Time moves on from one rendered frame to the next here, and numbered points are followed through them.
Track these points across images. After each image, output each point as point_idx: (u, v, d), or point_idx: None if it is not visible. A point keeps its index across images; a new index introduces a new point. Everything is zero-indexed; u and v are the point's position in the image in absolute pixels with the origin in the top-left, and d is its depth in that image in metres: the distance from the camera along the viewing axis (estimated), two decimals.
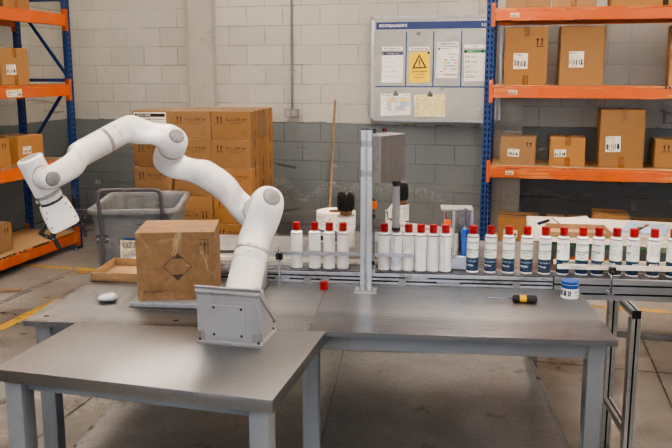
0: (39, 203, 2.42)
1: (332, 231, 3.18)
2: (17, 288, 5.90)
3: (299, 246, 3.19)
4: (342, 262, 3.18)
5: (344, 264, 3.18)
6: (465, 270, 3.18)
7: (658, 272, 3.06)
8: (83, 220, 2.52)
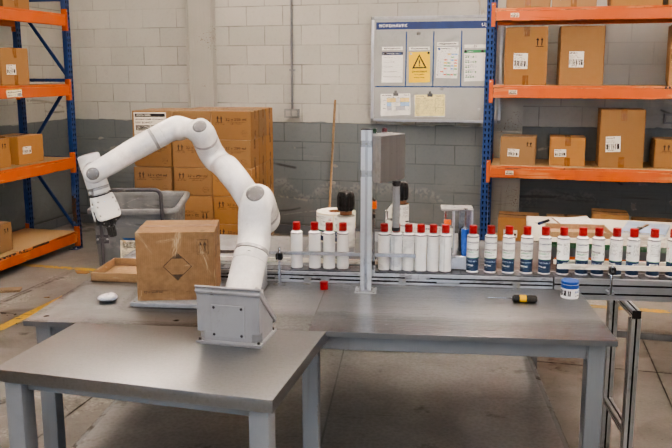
0: (92, 193, 2.84)
1: (332, 231, 3.18)
2: (17, 288, 5.90)
3: (299, 246, 3.19)
4: (342, 262, 3.18)
5: (344, 264, 3.18)
6: (465, 270, 3.18)
7: (658, 272, 3.06)
8: (114, 221, 2.91)
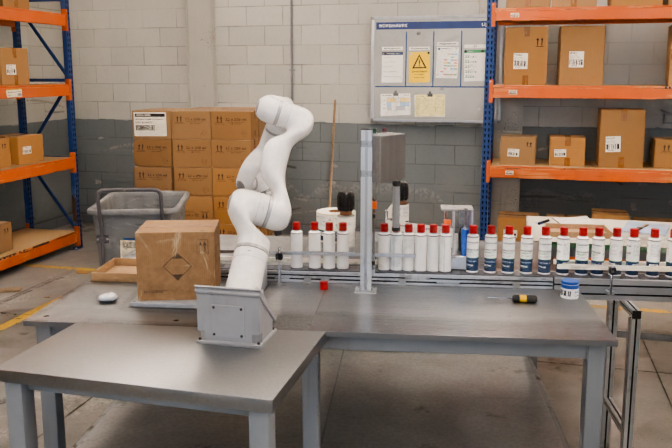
0: (265, 195, 3.15)
1: (332, 231, 3.18)
2: (17, 288, 5.90)
3: (299, 246, 3.19)
4: (342, 262, 3.18)
5: (344, 264, 3.18)
6: (465, 270, 3.18)
7: (658, 272, 3.06)
8: None
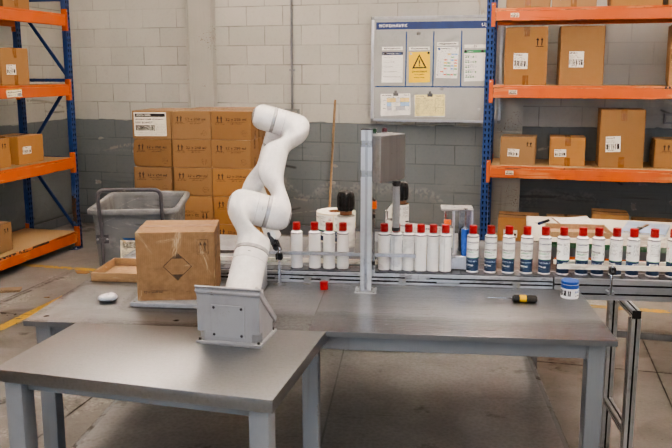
0: None
1: (332, 231, 3.18)
2: (17, 288, 5.90)
3: (299, 246, 3.19)
4: (342, 262, 3.18)
5: (344, 264, 3.18)
6: (465, 270, 3.18)
7: (658, 272, 3.06)
8: (277, 241, 3.24)
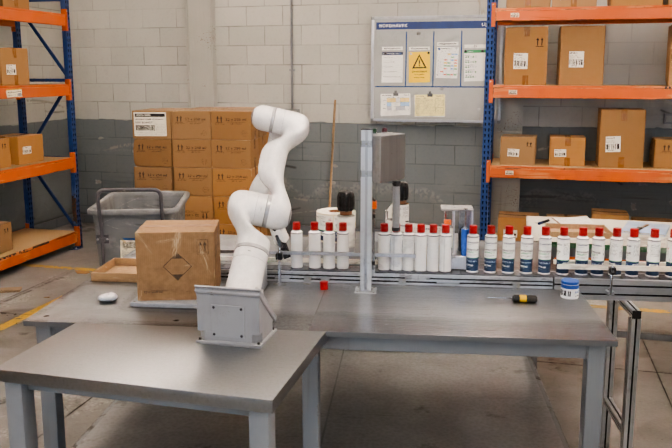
0: None
1: (332, 231, 3.18)
2: (17, 288, 5.90)
3: (299, 246, 3.19)
4: (342, 262, 3.18)
5: (344, 264, 3.18)
6: (465, 270, 3.18)
7: (658, 272, 3.06)
8: (285, 244, 3.24)
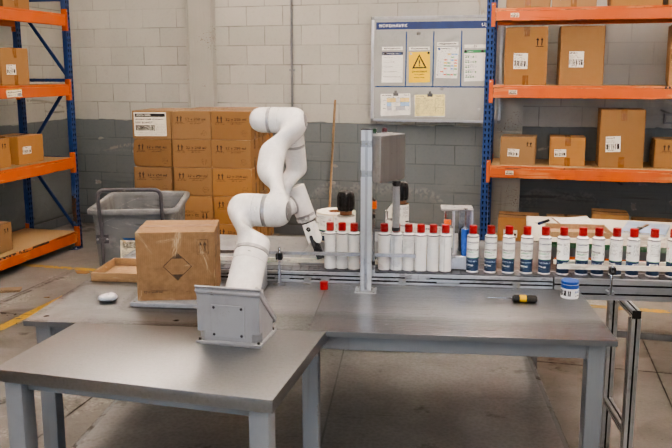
0: (308, 219, 3.15)
1: (357, 232, 3.16)
2: (17, 288, 5.90)
3: (333, 247, 3.18)
4: None
5: None
6: (465, 270, 3.18)
7: (658, 272, 3.06)
8: (319, 245, 3.22)
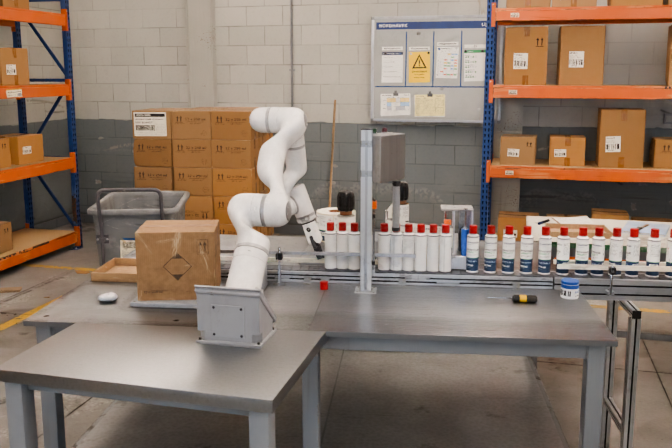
0: (308, 219, 3.15)
1: (357, 232, 3.16)
2: (17, 288, 5.90)
3: (333, 247, 3.18)
4: None
5: None
6: (465, 270, 3.18)
7: (658, 272, 3.06)
8: (319, 245, 3.22)
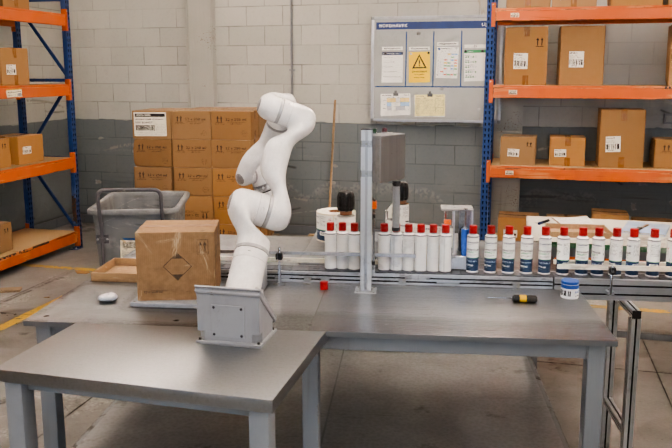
0: (265, 188, 3.14)
1: (357, 232, 3.16)
2: (17, 288, 5.90)
3: (333, 247, 3.18)
4: None
5: None
6: (465, 270, 3.18)
7: (658, 272, 3.06)
8: None
